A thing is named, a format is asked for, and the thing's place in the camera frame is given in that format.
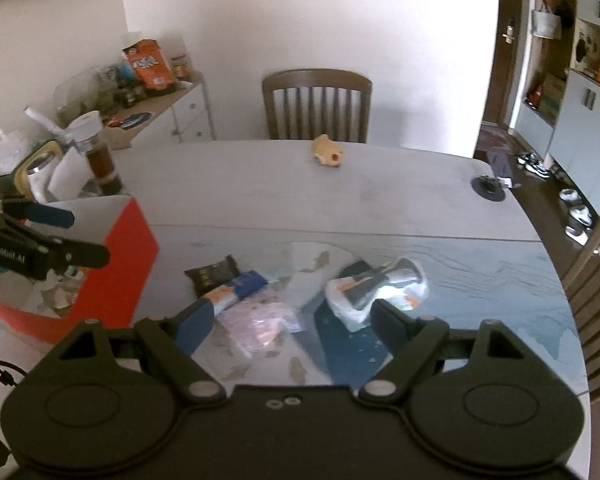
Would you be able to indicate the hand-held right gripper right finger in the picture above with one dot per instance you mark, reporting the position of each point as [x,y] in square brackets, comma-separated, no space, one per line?
[391,327]

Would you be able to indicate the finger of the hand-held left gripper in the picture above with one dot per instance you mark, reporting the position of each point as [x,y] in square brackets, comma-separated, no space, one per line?
[52,217]
[85,254]

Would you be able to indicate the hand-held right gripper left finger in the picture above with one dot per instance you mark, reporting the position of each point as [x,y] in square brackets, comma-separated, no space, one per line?
[195,327]

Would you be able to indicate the white packet black stripe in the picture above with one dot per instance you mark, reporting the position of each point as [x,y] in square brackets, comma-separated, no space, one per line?
[352,300]

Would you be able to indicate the red cardboard box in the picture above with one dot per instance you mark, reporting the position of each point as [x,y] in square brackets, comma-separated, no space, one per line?
[130,270]

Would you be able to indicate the blue orange snack packet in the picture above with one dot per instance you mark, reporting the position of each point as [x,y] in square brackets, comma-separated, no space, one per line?
[240,287]

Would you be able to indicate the pink snack packet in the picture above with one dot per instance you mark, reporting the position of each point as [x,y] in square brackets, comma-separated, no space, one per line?
[260,327]

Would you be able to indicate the yellow plush toy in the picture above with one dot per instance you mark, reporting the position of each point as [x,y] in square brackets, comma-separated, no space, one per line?
[327,151]

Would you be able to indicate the marble patterned desktop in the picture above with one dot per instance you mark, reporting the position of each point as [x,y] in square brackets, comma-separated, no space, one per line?
[280,195]

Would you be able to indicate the white steel mug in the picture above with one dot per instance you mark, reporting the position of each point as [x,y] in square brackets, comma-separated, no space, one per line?
[40,182]

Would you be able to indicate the white paper sheet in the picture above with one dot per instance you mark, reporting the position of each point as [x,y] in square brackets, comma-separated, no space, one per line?
[70,175]

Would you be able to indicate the crumpled silver plastic bag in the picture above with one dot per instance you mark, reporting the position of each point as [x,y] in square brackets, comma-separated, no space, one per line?
[405,282]

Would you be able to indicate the black snack packet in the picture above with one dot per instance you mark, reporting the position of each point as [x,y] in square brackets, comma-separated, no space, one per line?
[211,274]

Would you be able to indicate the white-lidded brown jar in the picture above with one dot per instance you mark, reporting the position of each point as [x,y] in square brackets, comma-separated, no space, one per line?
[100,160]

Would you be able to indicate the white crumpled plastic bag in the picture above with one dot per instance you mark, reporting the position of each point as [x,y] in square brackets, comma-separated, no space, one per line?
[7,152]

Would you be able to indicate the white paper roll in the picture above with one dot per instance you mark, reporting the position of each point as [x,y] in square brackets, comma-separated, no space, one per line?
[45,124]

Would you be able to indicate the dark round coaster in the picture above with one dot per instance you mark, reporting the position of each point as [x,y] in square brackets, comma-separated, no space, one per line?
[136,120]

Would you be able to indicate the clear plastic container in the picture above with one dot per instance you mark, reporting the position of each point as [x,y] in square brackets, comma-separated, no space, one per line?
[87,92]

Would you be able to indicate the black round desk grommet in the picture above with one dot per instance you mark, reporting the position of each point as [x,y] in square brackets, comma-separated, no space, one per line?
[489,189]

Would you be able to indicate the white sideboard cabinet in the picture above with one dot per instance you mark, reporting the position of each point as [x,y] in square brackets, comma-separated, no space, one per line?
[190,115]

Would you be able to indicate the orange snack bag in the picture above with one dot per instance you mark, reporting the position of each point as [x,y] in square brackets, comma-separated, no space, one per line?
[149,67]

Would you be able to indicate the small red-lidded jar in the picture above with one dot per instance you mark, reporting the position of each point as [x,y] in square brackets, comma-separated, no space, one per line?
[181,66]

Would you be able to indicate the white shoe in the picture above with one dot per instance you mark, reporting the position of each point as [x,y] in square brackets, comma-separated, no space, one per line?
[570,195]
[576,236]
[581,216]

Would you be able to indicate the wooden slat-back chair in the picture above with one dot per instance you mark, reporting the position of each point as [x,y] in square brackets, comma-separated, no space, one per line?
[315,82]
[595,270]

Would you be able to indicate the patterned doormat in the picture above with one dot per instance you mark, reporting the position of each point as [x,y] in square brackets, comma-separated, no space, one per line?
[494,139]

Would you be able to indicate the black white sneakers pair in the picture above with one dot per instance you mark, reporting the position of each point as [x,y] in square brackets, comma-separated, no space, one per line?
[534,165]

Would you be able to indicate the red bottle on shelf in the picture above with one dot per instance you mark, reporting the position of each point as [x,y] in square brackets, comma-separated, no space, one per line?
[535,92]

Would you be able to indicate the cardboard box on shelf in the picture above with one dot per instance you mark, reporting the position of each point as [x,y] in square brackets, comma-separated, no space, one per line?
[555,95]

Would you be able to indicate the dark brown door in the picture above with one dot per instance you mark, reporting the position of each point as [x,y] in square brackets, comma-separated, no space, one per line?
[502,45]

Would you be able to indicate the grey hanging tote bag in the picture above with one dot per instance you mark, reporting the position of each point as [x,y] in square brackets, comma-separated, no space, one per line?
[546,22]

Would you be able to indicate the white wall cabinet unit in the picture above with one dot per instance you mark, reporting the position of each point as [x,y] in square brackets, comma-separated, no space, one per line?
[585,125]

